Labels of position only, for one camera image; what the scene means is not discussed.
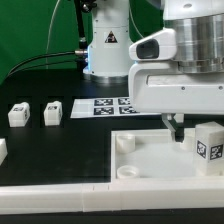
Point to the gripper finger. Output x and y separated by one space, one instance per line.
176 129

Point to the white square table top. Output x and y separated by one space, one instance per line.
152 154

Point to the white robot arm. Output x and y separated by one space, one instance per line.
176 70

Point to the white sheet with markers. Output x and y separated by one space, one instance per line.
103 107

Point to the black vertical pole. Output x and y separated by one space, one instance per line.
82 37

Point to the white left block piece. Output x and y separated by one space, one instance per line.
3 150

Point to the white front fence rail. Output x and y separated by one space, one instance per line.
117 196

